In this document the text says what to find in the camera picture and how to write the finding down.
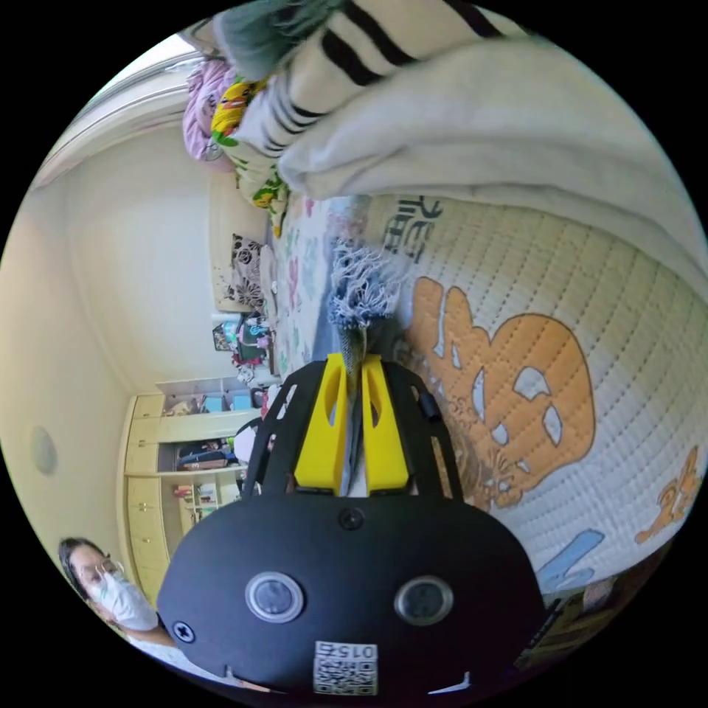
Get yellow flowered pillow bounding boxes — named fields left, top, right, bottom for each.
left=211, top=77, right=292, bottom=215

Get black and white flowered cushion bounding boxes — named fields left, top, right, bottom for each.
left=221, top=232, right=268, bottom=312

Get person's body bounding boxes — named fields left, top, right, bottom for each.
left=58, top=536, right=222, bottom=682

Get cluttered bedside table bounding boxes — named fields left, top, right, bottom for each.
left=212, top=310, right=279, bottom=384

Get bed with printed quilt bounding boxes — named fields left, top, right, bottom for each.
left=209, top=182, right=704, bottom=601

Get pile of clothes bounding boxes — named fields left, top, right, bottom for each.
left=212, top=0, right=708, bottom=313

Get round ceiling lamp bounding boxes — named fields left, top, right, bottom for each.
left=30, top=424, right=60, bottom=476

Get pale yellow cupboard with shelves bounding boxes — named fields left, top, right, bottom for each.
left=122, top=375, right=277, bottom=605

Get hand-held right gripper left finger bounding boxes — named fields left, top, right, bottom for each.
left=294, top=353, right=350, bottom=495

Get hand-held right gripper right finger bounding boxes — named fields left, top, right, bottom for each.
left=361, top=355, right=414, bottom=495

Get pink pillow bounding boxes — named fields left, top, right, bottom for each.
left=182, top=59, right=237, bottom=162

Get blue jeans with frayed hem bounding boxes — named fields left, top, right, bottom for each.
left=318, top=238, right=423, bottom=497

